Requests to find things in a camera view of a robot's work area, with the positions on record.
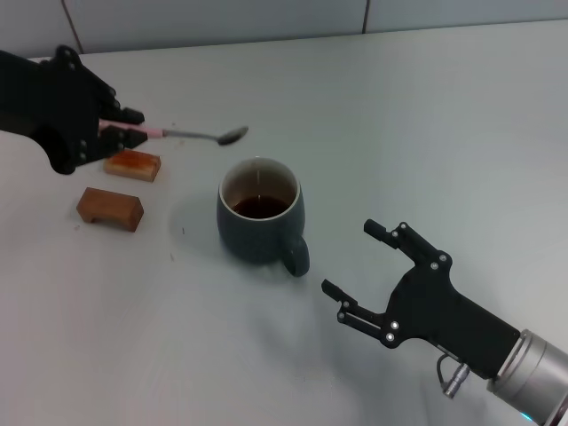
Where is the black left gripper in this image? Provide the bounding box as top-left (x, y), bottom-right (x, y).
top-left (0, 44), bottom-right (147, 177)

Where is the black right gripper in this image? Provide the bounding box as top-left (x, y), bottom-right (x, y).
top-left (321, 217), bottom-right (522, 382)

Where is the pink handled metal spoon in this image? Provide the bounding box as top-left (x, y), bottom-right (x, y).
top-left (98, 117), bottom-right (249, 147)

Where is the grey ceramic mug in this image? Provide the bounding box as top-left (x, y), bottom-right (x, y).
top-left (216, 154), bottom-right (312, 279)

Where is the light wooden block orange top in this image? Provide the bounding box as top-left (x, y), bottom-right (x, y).
top-left (104, 149), bottom-right (162, 183)

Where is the dark wooden arch block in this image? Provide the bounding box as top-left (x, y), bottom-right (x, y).
top-left (75, 186), bottom-right (145, 234)

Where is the dark brown coffee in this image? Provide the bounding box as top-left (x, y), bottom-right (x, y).
top-left (230, 194), bottom-right (292, 222)

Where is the thin right gripper cable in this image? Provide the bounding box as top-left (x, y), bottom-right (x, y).
top-left (435, 352), bottom-right (461, 388)

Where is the silver right cable connector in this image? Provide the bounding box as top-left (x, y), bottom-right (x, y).
top-left (442, 361), bottom-right (472, 398)

